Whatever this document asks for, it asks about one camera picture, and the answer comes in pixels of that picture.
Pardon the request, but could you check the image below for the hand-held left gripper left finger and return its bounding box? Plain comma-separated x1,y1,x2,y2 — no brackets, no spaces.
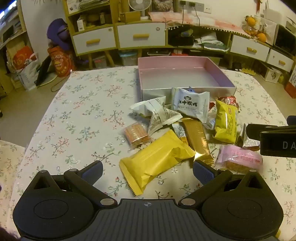
24,160,117,207

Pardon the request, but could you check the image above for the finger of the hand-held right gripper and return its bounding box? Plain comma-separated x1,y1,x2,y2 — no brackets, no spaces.
245,124,289,141

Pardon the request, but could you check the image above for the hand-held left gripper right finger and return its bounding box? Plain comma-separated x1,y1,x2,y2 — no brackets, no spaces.
179,160,272,206

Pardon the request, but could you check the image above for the pink snack packet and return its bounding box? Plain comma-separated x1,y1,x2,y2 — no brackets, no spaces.
216,144,263,174

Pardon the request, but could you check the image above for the medium yellow snack packet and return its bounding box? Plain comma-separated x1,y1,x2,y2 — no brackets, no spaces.
213,99,239,144

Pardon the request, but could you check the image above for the gold long snack packet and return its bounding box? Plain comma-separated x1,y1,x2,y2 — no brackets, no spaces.
181,116,215,166

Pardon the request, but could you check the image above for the red white snack packet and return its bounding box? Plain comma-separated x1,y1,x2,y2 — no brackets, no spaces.
218,96,240,112

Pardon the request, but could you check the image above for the small clear candy wrapper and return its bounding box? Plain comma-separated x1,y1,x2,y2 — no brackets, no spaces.
203,116,216,130

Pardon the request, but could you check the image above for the white orange-striped snack packet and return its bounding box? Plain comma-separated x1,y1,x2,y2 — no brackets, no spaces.
172,122,189,145

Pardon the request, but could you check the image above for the large yellow snack packet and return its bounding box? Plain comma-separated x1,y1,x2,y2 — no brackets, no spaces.
119,129,196,197

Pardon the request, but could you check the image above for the clear cracker packet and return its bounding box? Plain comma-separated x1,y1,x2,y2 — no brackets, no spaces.
123,122,152,149

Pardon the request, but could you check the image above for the white text-print snack packet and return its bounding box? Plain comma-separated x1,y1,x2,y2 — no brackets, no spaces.
147,107,183,135
130,95,167,117

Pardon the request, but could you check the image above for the white monkey-print snack packet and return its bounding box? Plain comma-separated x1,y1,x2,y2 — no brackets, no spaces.
171,87,210,123

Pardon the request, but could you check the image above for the pink cardboard box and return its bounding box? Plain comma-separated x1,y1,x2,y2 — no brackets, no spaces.
137,56,237,103

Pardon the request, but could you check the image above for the floral tablecloth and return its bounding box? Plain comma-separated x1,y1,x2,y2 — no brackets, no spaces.
0,65,294,241

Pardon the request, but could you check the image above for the white leaf-print box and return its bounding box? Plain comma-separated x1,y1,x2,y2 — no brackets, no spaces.
264,65,282,83

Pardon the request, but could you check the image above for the yellow egg tray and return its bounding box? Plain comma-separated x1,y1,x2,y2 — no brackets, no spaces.
240,67,257,76

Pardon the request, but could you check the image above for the black appliance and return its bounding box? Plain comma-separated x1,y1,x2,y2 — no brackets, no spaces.
273,23,296,55

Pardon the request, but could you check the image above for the white round plate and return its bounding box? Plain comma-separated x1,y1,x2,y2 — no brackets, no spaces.
36,74,58,88

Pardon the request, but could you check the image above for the stack of papers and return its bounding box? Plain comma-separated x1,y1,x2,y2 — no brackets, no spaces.
194,32,229,51

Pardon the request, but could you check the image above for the bowl of small oranges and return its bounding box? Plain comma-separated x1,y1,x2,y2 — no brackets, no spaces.
242,24,258,37

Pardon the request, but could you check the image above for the white gift bag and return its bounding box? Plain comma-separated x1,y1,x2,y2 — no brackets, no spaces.
254,15,278,45

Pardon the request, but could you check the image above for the small clear storage bin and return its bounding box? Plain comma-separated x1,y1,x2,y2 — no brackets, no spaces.
92,56,108,69

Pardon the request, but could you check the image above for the orange printed bag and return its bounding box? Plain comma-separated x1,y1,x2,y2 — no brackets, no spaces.
47,45,75,78

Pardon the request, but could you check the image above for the white printed shopping bag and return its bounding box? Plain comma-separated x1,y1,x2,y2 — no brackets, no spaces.
17,53,39,91

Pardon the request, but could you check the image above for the black flat board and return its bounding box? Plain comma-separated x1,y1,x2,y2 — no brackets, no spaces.
35,56,51,87

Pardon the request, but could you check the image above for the blue-lidded clear storage bin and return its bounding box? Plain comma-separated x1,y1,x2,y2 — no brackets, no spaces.
119,51,138,67

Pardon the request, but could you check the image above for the pink cloth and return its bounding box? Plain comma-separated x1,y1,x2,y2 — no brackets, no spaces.
148,11,255,35

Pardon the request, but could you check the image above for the long wooden sideboard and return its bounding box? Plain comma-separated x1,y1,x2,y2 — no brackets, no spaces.
115,20,296,77

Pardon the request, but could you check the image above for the red paper bag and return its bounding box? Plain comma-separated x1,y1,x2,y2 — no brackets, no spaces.
12,45,33,70

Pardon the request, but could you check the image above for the tall wooden shelf cabinet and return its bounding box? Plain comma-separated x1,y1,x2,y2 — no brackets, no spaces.
63,0,118,70

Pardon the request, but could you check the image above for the purple fabric bundle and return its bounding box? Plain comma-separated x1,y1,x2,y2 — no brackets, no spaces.
46,18,72,50

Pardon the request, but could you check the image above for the framed cat picture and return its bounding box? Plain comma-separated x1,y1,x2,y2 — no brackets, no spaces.
151,0,177,12

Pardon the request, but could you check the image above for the wooden open box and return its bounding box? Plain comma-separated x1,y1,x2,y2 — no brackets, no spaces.
120,11,141,23

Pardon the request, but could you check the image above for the wooden storage rack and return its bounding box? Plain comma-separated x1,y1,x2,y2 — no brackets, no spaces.
0,7,30,95

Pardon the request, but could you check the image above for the white box dark print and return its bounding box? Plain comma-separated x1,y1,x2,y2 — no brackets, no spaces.
67,0,80,12

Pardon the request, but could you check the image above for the stack of newspapers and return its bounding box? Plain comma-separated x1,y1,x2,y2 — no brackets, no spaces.
80,0,109,10

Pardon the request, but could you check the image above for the small white desk fan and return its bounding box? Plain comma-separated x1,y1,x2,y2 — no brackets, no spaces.
128,0,152,17

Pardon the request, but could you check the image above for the white drawer yellow handle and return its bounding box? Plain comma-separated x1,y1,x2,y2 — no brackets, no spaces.
230,34,270,62
266,49,295,72
72,27,116,56
117,22,166,49

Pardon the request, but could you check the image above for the black power cable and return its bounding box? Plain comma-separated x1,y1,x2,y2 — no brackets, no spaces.
179,0,188,25
189,1,205,47

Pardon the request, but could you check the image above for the white wall socket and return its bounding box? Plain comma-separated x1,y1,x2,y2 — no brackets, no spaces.
179,0,212,13

